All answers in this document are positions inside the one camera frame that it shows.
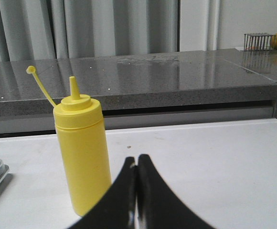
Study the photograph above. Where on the grey curtain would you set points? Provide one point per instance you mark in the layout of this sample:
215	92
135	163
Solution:
61	29

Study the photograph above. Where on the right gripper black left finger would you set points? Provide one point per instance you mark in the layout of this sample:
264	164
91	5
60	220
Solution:
116	209

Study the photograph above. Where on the yellow squeeze bottle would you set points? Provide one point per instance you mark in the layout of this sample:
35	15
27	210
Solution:
80	130

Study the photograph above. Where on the metal wire rack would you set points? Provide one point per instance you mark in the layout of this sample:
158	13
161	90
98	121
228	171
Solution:
258	41

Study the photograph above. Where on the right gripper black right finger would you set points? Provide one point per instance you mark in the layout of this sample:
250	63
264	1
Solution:
158	206

